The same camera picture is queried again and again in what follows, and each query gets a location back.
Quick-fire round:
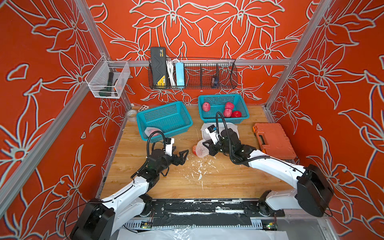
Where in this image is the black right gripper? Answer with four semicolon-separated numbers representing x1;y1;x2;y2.
201;138;235;157

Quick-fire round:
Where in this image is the teal basket with netted apples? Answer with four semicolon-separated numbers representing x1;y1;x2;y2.
137;101;193;141

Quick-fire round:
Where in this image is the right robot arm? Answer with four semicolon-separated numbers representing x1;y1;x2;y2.
203;126;334;218

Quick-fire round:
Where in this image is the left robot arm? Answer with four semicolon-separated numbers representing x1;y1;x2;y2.
68;149;189;240

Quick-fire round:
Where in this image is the teal basket for bare apples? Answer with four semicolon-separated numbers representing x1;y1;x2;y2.
197;94;250;124

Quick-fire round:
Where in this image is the white plastic tub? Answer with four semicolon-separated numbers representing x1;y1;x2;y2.
200;122;240;142

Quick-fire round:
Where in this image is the white remote control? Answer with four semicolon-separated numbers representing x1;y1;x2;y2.
138;105;150;112

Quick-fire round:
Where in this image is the orange tool case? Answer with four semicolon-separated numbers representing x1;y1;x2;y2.
253;123;297;160

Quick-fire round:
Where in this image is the clear tape roll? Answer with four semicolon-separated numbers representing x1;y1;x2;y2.
126;110;138;122

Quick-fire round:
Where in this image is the small black device in basket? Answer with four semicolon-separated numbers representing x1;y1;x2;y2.
211;75;220;89

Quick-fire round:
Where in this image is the light blue power bank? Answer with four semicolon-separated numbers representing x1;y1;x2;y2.
175;62;185;88

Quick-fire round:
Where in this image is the black box device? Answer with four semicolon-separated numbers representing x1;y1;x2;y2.
150;47;168;89

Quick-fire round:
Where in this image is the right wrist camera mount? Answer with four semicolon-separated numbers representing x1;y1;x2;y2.
205;125;219;145

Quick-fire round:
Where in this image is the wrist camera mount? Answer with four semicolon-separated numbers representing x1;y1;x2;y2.
205;125;219;145
165;138;175;157

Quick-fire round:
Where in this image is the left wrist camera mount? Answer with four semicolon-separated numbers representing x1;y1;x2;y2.
165;138;175;157

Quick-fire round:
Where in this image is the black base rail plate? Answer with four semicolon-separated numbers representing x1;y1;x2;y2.
124;198;286;230

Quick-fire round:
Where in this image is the black wire wall basket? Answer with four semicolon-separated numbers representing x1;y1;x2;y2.
148;57;238;90

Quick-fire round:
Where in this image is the white coiled cable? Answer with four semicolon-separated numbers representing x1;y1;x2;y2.
165;59;178;88

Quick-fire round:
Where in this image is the dark green handled tool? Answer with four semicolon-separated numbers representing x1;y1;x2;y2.
99;72;114;97

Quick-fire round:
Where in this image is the clear acrylic wall box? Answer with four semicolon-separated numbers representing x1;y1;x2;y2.
85;56;131;99

